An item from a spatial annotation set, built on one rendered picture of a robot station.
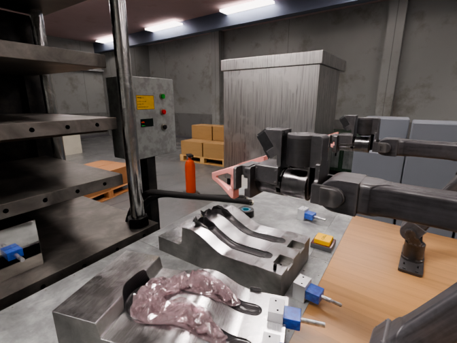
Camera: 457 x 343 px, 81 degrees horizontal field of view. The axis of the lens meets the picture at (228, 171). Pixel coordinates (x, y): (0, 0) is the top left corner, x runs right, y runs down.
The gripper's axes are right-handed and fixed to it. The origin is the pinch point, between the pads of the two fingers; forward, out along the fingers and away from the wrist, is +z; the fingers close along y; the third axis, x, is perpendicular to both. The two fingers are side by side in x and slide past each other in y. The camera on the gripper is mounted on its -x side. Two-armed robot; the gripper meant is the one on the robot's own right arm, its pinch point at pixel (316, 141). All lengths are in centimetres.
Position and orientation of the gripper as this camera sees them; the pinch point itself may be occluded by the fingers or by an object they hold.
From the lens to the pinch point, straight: 115.1
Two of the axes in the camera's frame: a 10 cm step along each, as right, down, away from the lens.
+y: -6.0, 2.1, -7.7
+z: -8.0, -1.4, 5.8
